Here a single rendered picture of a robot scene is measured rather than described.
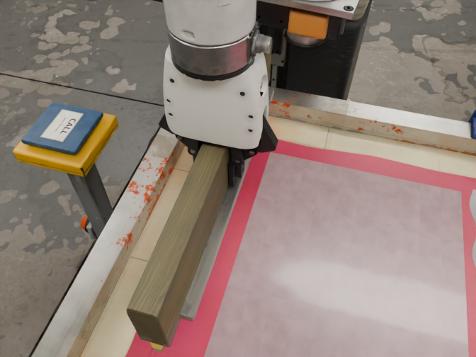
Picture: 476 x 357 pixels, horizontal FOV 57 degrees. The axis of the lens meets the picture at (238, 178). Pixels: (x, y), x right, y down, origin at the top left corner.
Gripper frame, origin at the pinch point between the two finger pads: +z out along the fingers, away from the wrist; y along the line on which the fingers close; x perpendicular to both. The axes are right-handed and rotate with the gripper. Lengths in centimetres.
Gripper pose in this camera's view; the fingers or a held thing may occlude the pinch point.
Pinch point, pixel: (219, 163)
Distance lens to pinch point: 51.1
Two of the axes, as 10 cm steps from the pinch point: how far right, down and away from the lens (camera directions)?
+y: -9.6, -2.1, 1.7
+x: -2.8, 7.5, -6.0
